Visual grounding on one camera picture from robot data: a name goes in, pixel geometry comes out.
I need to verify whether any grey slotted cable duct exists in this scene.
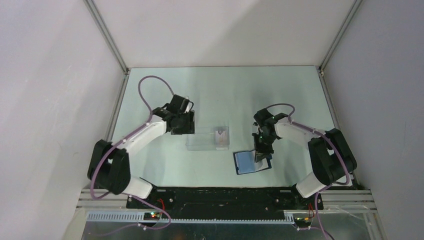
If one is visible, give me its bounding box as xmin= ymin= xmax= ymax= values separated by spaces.
xmin=86 ymin=211 xmax=296 ymax=225

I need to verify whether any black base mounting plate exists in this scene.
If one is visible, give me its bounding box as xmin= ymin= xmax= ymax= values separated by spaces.
xmin=146 ymin=187 xmax=324 ymax=221

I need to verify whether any right controller board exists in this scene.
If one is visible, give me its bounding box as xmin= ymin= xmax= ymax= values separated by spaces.
xmin=294 ymin=217 xmax=313 ymax=231

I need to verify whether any left aluminium frame post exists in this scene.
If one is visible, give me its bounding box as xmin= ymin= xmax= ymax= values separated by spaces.
xmin=83 ymin=0 xmax=129 ymax=75

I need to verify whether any aluminium frame post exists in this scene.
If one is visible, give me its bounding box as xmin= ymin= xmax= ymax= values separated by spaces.
xmin=83 ymin=0 xmax=129 ymax=75
xmin=319 ymin=0 xmax=363 ymax=72

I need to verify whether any credit card in box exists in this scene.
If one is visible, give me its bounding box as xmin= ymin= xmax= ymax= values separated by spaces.
xmin=214 ymin=127 xmax=230 ymax=148

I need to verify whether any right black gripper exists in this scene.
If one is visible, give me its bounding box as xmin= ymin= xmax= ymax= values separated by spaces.
xmin=252 ymin=131 xmax=277 ymax=163

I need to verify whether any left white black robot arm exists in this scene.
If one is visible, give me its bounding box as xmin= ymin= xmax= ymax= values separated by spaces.
xmin=87 ymin=94 xmax=195 ymax=208

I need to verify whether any right aluminium frame post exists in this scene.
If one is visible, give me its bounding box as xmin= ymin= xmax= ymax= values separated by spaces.
xmin=319 ymin=0 xmax=363 ymax=72

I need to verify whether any controller board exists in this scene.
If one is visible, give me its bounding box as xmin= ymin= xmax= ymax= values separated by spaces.
xmin=143 ymin=212 xmax=162 ymax=221
xmin=294 ymin=217 xmax=313 ymax=231

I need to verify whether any left controller board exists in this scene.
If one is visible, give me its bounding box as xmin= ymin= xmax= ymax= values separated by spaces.
xmin=143 ymin=212 xmax=162 ymax=221

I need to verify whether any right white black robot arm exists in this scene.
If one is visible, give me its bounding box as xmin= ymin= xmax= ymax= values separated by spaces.
xmin=252 ymin=108 xmax=357 ymax=209

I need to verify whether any blue leather card holder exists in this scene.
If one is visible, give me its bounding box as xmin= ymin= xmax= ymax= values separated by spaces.
xmin=233 ymin=150 xmax=273 ymax=175

